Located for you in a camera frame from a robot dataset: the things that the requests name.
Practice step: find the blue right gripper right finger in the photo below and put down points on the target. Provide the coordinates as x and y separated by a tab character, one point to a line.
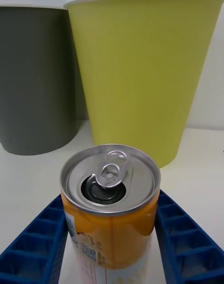
193	253

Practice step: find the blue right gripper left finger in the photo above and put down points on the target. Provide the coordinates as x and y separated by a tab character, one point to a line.
35	253

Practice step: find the orange drink can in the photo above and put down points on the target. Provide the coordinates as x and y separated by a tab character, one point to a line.
112	230

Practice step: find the grey plastic waste bin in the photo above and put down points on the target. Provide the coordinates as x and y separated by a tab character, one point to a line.
35	78

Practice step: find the yellow-green plastic waste bin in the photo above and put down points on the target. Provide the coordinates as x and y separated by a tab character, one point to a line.
142	73

